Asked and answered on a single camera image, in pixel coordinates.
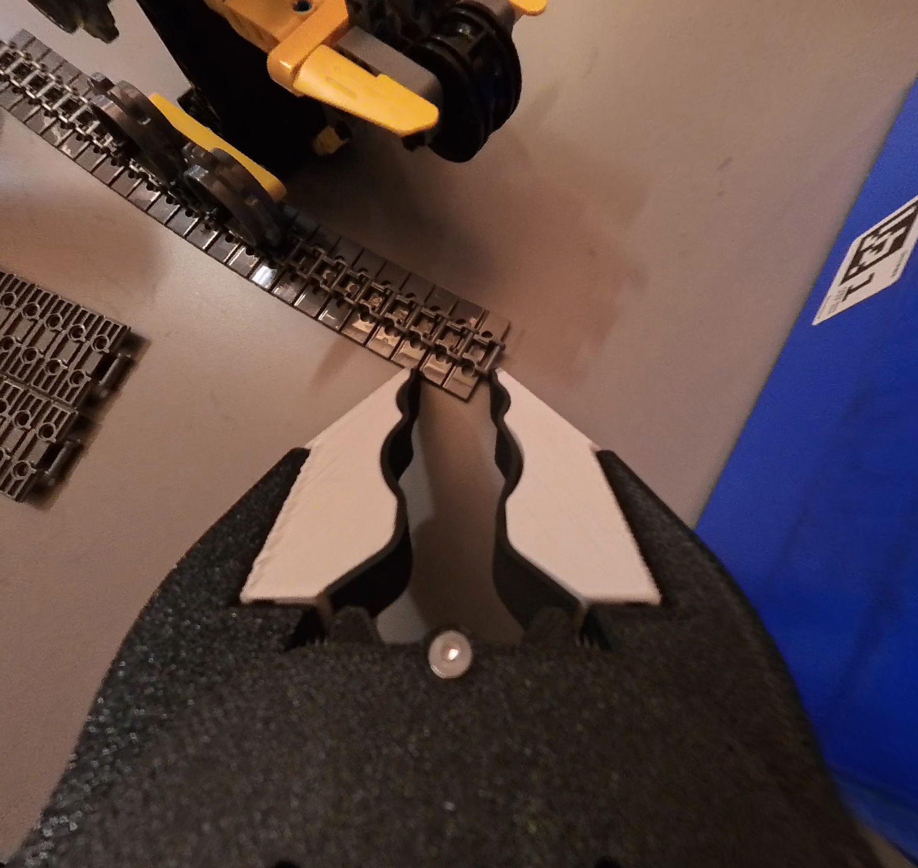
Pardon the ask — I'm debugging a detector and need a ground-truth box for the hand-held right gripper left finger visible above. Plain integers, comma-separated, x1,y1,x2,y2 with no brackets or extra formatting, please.
240,368,422,632

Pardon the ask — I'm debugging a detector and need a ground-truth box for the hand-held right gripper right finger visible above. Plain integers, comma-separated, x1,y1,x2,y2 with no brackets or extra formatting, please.
490,368,662,632

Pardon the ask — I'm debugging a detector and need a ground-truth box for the long grey tread link chain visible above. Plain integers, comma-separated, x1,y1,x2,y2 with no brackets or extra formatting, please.
0,29,512,403

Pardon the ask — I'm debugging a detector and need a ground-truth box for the yellow black toy vehicle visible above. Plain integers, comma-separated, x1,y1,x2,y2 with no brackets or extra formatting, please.
0,0,549,252

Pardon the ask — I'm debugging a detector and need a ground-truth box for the large grey tread link mat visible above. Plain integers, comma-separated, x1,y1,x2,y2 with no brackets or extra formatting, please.
0,271,148,505

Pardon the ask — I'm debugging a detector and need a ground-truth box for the blue plastic bin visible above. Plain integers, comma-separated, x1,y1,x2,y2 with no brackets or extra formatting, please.
692,76,918,862

